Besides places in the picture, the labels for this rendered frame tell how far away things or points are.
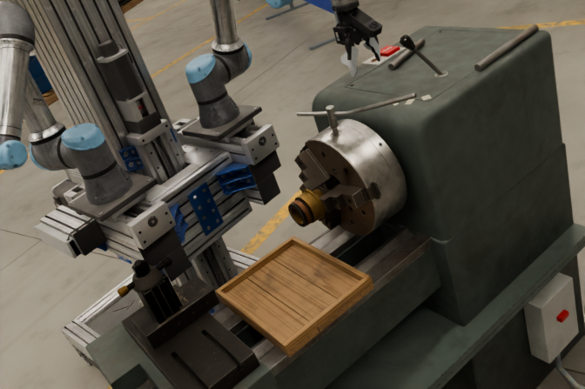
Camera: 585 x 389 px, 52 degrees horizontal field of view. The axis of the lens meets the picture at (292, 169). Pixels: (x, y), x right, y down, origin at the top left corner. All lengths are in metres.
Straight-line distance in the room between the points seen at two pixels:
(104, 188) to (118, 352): 0.51
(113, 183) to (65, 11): 0.56
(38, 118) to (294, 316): 0.99
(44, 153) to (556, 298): 1.71
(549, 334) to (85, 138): 1.62
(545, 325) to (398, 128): 0.91
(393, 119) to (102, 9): 1.05
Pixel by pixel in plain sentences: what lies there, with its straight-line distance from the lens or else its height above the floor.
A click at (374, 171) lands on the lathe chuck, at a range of 1.59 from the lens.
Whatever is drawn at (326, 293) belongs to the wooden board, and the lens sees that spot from 1.66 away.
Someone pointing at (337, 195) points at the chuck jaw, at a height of 1.11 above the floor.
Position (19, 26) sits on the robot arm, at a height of 1.74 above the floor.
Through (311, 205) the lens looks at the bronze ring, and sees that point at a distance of 1.62.
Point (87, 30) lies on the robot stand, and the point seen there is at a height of 1.62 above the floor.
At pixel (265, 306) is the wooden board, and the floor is 0.88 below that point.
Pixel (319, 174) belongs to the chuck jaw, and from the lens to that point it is 1.68.
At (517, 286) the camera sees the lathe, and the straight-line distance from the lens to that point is 2.07.
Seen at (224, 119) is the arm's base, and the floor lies 1.18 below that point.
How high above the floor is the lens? 1.93
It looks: 27 degrees down
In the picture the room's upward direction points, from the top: 19 degrees counter-clockwise
